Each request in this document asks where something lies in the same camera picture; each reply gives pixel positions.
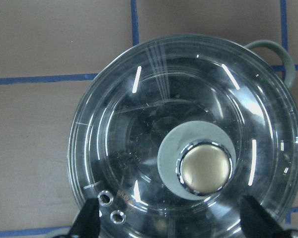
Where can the glass pot lid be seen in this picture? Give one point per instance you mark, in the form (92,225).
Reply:
(188,111)

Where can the white electric pot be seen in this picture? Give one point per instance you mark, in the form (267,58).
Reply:
(285,62)

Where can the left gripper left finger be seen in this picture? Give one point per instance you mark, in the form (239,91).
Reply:
(87,223)

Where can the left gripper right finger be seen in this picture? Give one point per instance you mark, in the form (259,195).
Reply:
(255,222)

